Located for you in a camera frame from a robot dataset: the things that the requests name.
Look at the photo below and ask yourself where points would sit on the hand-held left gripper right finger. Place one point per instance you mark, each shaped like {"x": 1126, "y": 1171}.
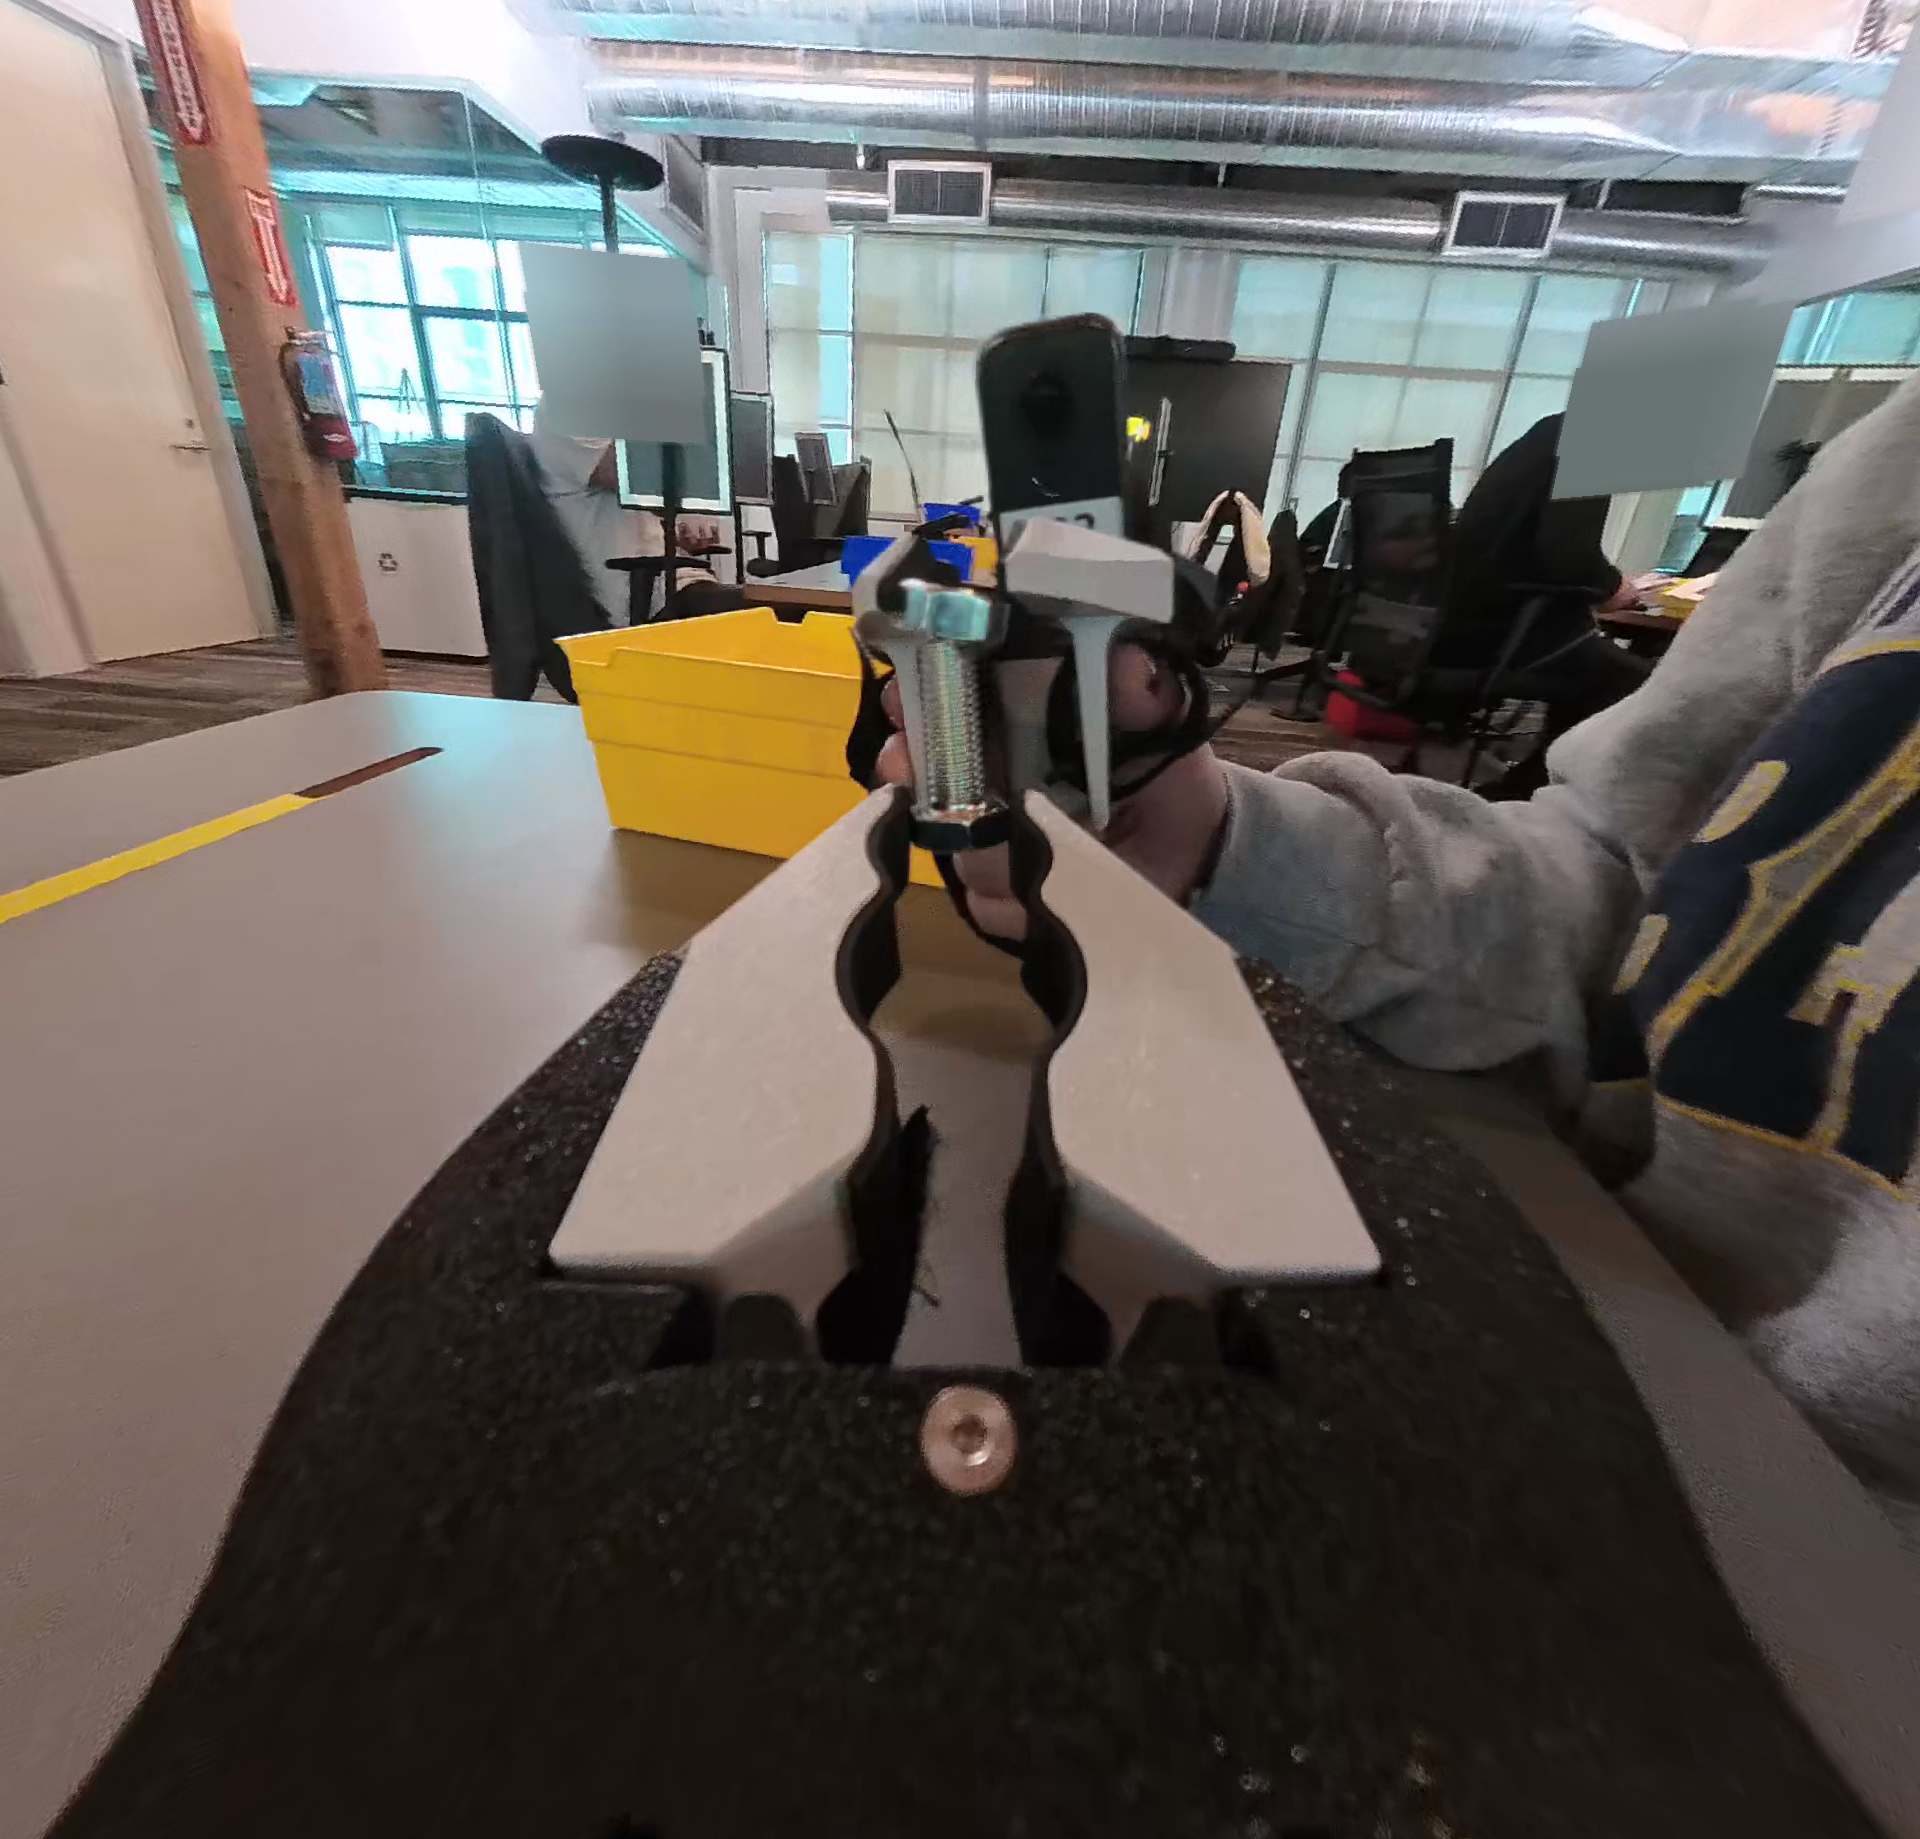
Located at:
{"x": 1201, "y": 1104}

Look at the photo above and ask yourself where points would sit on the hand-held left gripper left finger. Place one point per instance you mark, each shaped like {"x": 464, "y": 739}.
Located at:
{"x": 704, "y": 1088}

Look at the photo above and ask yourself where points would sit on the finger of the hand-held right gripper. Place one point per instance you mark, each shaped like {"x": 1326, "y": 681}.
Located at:
{"x": 899, "y": 569}
{"x": 1100, "y": 574}

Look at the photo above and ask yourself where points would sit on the silver hex bolt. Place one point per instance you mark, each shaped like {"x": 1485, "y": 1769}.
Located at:
{"x": 948, "y": 729}

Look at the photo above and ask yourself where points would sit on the person's right hand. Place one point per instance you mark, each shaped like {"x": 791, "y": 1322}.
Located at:
{"x": 1165, "y": 850}

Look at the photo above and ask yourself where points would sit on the blue storage bin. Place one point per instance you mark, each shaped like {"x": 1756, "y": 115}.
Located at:
{"x": 885, "y": 554}

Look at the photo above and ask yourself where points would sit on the black and tan bag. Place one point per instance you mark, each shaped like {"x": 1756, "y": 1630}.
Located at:
{"x": 1243, "y": 550}

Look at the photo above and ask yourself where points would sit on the large black screen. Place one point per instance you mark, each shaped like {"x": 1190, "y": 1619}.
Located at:
{"x": 1223, "y": 428}

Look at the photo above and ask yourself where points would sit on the yellow plastic bin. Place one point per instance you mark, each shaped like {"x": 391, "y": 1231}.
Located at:
{"x": 704, "y": 729}

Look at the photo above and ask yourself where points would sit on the white air vent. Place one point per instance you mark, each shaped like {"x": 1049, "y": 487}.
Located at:
{"x": 938, "y": 191}
{"x": 1501, "y": 224}

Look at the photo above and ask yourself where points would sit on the red bag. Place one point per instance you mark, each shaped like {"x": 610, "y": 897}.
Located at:
{"x": 1365, "y": 701}

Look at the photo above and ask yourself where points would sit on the black office chair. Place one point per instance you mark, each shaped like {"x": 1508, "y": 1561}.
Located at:
{"x": 1393, "y": 564}

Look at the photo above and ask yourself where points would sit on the dark jacket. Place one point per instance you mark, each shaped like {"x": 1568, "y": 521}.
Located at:
{"x": 518, "y": 564}

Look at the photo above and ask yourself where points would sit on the white recycling cabinet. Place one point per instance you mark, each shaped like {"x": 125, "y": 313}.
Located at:
{"x": 418, "y": 578}

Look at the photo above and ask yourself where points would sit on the black floor lamp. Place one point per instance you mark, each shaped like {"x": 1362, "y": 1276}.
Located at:
{"x": 600, "y": 161}

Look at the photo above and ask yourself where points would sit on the red fire extinguisher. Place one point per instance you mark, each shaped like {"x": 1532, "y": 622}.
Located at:
{"x": 319, "y": 401}

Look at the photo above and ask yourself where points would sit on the yellow tape strip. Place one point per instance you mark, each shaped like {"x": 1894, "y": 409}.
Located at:
{"x": 135, "y": 857}

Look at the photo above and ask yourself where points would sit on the red vertical sign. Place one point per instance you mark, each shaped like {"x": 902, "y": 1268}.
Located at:
{"x": 170, "y": 37}
{"x": 268, "y": 250}

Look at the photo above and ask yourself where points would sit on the white door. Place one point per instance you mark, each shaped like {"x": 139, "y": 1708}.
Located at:
{"x": 103, "y": 369}

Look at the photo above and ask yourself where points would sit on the wooden post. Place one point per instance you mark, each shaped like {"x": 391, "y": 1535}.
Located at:
{"x": 283, "y": 443}

